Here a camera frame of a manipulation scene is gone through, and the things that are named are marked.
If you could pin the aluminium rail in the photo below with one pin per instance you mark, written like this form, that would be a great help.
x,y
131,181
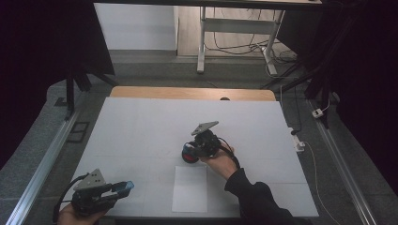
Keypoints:
x,y
344,168
40,172

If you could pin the dark curtain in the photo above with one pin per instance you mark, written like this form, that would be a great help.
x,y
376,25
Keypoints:
x,y
31,62
369,78

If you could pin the black metal stand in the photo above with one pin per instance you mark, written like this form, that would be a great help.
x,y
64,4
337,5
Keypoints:
x,y
326,103
70,93

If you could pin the black floor frame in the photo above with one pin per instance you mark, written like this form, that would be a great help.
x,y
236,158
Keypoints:
x,y
78,132

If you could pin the round red ink pad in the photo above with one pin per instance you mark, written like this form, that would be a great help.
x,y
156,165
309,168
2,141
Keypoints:
x,y
189,157

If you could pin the white panel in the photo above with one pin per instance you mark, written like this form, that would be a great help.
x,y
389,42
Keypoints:
x,y
134,28

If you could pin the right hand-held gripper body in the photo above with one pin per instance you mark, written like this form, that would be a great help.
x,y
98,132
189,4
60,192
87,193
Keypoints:
x,y
206,143

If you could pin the white paper sheet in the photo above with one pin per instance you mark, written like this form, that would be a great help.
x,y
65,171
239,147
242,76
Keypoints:
x,y
189,190

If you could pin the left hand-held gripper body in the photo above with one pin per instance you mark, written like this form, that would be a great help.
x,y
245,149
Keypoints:
x,y
90,200

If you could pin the black plug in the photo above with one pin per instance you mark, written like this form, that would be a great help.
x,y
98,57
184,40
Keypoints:
x,y
294,132

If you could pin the large white table cover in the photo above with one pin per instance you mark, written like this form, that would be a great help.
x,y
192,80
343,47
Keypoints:
x,y
150,125

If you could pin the white power strip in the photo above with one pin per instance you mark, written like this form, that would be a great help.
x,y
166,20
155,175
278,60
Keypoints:
x,y
298,144

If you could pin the person's right hand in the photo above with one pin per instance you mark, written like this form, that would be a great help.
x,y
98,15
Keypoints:
x,y
222,164

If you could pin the wooden table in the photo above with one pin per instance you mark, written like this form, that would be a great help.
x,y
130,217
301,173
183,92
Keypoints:
x,y
187,93

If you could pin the white desk with metal legs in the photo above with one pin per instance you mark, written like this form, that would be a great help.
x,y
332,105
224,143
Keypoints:
x,y
237,25

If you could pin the small white adapter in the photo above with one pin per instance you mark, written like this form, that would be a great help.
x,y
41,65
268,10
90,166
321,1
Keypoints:
x,y
317,113

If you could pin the person's left hand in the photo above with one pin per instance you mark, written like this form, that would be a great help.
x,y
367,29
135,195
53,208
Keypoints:
x,y
70,218

